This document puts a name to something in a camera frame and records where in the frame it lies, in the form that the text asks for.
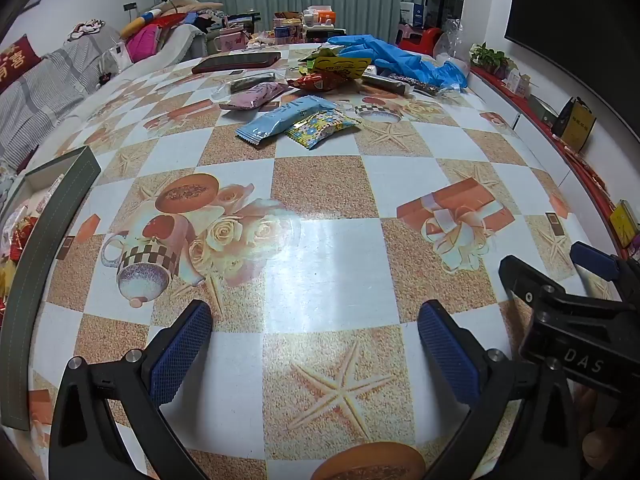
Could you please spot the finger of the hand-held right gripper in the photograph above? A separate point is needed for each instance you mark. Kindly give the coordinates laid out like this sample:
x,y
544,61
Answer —
x,y
595,262
520,280

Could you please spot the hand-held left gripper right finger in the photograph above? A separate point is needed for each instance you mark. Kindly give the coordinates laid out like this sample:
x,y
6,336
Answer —
x,y
447,355

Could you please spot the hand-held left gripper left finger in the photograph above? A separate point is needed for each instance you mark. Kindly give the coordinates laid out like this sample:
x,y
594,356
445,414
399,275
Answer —
x,y
182,355

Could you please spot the grey-green cardboard box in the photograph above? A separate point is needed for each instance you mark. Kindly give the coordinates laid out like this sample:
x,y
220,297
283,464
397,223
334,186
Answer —
x,y
52,240

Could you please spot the person's right hand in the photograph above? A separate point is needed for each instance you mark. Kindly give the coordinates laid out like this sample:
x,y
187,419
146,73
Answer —
x,y
607,442

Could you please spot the yellow box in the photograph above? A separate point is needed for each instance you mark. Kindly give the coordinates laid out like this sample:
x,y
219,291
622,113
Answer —
x,y
622,222

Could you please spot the yellow black paper bag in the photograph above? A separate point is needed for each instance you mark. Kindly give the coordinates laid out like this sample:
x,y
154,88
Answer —
x,y
580,127

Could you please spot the white red TV cabinet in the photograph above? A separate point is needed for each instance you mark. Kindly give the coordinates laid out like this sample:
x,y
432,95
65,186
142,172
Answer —
x,y
530,130

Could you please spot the checkered printed tablecloth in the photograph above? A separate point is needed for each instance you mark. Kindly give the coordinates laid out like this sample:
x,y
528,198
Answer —
x,y
320,260

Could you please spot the grey box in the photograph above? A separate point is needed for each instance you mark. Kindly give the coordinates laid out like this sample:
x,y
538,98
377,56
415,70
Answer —
x,y
542,107

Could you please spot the small white house box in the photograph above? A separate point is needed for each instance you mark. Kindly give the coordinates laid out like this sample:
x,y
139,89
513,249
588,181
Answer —
x,y
517,84

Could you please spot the dark brown bar packet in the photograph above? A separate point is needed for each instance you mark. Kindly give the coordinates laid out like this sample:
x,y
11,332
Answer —
x,y
427,88

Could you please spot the blue nitrile glove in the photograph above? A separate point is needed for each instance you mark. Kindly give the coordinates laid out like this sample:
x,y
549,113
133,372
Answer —
x,y
430,72
370,45

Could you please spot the potted green plant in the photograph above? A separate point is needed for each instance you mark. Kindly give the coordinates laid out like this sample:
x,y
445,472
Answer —
x,y
487,55

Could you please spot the dark green bar packet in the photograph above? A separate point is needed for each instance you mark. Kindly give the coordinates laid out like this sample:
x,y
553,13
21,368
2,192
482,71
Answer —
x,y
385,82

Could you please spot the black television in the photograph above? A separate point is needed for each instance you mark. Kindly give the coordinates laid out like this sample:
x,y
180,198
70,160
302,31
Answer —
x,y
575,20

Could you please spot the clear plastic bag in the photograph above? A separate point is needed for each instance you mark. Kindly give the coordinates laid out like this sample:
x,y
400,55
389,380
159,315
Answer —
x,y
450,42

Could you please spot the floral yellow snack packet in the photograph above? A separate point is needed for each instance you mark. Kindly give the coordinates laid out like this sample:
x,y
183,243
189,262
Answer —
x,y
320,127

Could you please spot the light blue snack packet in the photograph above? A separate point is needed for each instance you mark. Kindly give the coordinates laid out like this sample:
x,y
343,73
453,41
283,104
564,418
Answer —
x,y
282,120

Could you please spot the red plastic stool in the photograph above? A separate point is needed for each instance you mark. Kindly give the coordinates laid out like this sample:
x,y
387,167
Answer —
x,y
427,39

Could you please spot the small white packet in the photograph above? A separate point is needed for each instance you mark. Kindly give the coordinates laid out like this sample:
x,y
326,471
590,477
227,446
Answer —
x,y
367,70

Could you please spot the short pink snack packet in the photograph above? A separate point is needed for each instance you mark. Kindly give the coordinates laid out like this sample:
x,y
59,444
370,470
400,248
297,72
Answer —
x,y
255,96

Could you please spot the pink plastic stool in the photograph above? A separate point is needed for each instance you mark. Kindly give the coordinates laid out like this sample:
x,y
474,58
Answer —
x,y
406,30

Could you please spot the bright yellow snack packet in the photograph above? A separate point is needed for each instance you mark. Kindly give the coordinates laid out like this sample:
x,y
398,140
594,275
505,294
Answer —
x,y
340,65

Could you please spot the dark bar in clear wrapper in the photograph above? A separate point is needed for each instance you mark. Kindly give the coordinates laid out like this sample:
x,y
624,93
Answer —
x,y
250,82

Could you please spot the red orange snack packet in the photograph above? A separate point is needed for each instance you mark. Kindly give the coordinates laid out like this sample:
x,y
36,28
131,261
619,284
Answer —
x,y
320,81

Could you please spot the small dark plush toy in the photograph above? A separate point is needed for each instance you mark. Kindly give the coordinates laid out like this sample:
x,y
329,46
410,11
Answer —
x,y
105,79

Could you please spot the blue white box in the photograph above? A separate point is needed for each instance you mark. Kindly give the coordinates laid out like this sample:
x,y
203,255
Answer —
x,y
412,12

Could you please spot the sofa with grey striped cover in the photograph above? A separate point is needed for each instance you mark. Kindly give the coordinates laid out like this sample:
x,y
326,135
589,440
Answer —
x,y
45,95

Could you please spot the dark flat case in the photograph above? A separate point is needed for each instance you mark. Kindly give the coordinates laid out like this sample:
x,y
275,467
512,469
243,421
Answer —
x,y
235,62

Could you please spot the green snack packet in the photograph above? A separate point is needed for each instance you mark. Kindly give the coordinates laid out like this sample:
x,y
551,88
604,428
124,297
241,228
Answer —
x,y
327,51

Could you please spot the black case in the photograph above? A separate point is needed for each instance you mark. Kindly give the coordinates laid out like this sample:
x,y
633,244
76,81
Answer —
x,y
325,36

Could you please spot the pink garment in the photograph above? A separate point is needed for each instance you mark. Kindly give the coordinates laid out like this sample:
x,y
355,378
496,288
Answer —
x,y
142,42

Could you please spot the pink mug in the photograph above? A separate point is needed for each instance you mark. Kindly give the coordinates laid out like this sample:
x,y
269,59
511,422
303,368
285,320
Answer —
x,y
232,40

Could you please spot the white orange box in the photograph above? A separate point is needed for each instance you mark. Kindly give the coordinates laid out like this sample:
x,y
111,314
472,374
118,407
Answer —
x,y
322,14

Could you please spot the yellow blue bolster pillow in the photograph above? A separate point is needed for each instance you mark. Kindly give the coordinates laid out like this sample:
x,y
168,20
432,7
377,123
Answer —
x,y
137,22

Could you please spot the blue tin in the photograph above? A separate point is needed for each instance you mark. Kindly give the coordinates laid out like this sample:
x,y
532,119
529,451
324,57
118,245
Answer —
x,y
287,35

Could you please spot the red cushion with gold characters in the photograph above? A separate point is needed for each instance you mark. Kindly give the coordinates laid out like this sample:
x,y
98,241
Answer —
x,y
17,60

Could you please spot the white red patterned cloth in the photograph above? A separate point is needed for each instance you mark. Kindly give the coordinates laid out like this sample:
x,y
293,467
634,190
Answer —
x,y
85,27

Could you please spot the pile of clothes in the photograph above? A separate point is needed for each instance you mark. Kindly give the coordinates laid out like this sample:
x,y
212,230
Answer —
x,y
190,10

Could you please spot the black picture frame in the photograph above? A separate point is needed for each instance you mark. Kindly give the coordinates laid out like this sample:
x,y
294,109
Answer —
x,y
32,0

